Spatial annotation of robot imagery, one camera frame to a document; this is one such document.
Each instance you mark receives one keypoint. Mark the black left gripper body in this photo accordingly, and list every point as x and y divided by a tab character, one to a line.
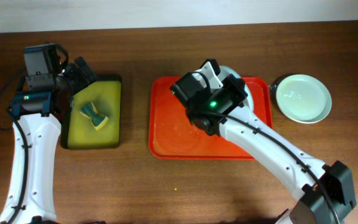
81	73

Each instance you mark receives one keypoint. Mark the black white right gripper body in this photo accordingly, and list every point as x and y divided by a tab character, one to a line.
224	94

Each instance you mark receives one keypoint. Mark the light blue plate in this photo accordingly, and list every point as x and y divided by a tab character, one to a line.
249	100

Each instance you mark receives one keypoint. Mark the yellow green scrub sponge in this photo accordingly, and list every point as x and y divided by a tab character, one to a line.
97	120

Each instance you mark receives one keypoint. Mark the pale green plate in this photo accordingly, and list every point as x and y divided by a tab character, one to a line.
303	98

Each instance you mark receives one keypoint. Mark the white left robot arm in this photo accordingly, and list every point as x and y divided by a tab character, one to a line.
38	115

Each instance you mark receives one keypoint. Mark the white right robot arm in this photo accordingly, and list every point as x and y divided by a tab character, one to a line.
324	194

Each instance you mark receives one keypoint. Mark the red plastic tray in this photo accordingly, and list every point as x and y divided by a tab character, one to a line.
171	136

